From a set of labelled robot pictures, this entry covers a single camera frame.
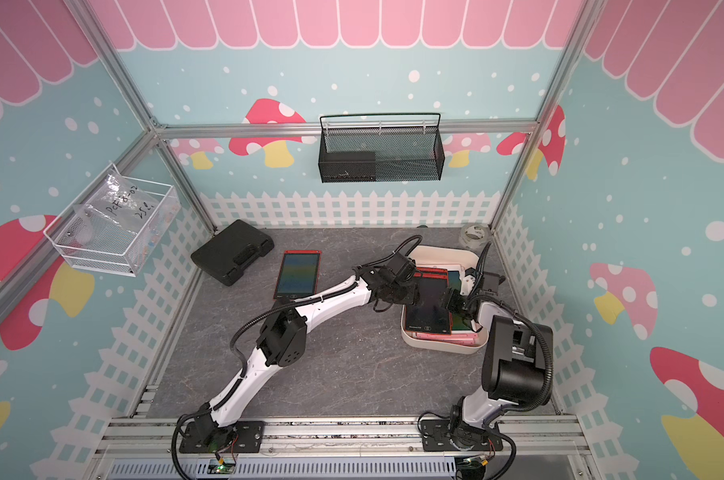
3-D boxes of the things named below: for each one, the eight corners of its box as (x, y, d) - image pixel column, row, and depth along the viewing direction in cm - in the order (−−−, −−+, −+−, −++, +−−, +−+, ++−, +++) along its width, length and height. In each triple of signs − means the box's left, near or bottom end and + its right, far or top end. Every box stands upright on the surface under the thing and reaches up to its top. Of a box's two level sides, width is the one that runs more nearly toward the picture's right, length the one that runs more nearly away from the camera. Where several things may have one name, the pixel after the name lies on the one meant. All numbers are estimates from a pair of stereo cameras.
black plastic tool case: (197, 265, 112) (188, 253, 107) (243, 229, 123) (238, 217, 118) (230, 288, 105) (222, 278, 100) (276, 248, 117) (271, 237, 112)
